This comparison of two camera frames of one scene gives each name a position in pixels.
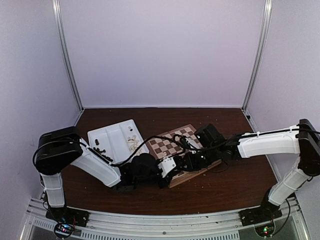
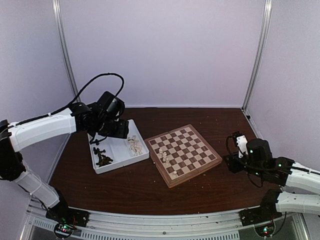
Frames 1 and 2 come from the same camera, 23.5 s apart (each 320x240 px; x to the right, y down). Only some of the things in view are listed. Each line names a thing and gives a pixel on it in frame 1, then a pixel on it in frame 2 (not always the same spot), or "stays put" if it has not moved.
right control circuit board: (265, 230) stays put
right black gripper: (191, 166) -> (232, 165)
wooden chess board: (175, 144) stays put
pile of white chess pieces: (133, 143) stays put
